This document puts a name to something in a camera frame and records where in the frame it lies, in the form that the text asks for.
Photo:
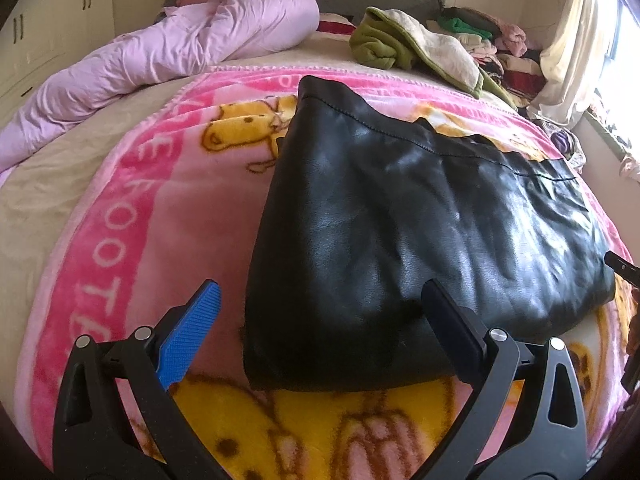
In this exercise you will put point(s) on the black leather jacket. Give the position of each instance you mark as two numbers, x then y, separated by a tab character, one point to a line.
364	208

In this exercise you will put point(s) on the green and cream fleece garment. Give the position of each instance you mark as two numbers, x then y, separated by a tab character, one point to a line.
387	39

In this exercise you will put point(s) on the beige bed sheet mattress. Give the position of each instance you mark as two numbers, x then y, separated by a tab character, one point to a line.
50	199

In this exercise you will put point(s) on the lilac quilted duvet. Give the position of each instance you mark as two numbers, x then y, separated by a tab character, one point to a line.
186	42

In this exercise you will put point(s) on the pink cartoon bear blanket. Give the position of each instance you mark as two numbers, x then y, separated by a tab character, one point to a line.
289	435

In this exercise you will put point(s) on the cream wardrobe with handles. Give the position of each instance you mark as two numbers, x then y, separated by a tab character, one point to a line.
41	37

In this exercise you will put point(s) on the cream window curtain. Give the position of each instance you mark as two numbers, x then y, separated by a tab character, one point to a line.
573	63

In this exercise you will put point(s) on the red striped pillow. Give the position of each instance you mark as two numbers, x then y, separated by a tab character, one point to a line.
336	24

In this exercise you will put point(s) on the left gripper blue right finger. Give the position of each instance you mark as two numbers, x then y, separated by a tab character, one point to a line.
458	331

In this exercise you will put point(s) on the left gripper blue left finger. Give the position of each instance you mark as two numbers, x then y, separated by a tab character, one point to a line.
182	331

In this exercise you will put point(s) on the pile of folded clothes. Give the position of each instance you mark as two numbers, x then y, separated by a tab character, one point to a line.
500	48

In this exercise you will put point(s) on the purple item in bag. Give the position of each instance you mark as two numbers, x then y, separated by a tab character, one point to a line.
564	141

